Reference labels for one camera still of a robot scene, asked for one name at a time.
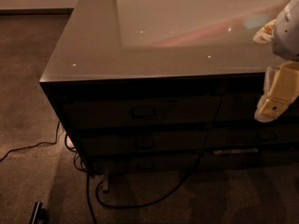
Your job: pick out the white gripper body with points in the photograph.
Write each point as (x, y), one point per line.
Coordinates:
(287, 32)

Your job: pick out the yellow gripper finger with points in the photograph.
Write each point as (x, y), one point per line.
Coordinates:
(265, 34)
(280, 90)

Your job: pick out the dark glossy drawer cabinet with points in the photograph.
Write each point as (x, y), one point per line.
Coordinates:
(114, 50)

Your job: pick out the black object on floor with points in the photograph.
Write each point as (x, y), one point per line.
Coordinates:
(39, 214)

